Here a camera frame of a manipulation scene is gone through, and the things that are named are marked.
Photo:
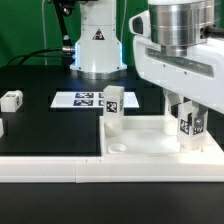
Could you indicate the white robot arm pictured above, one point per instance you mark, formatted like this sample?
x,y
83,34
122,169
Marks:
x,y
178,47

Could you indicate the white square table top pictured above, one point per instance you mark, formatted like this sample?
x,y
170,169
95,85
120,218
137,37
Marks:
x,y
153,136

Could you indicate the white part at left edge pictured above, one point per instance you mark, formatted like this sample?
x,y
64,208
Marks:
x,y
1,128

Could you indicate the white sheet with AprilTags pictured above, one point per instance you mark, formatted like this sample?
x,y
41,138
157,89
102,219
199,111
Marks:
x,y
88,100

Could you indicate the white U-shaped obstacle fence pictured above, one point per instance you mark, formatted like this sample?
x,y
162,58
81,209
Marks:
x,y
112,168

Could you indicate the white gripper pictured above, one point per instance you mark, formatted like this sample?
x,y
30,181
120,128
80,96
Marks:
x,y
199,76

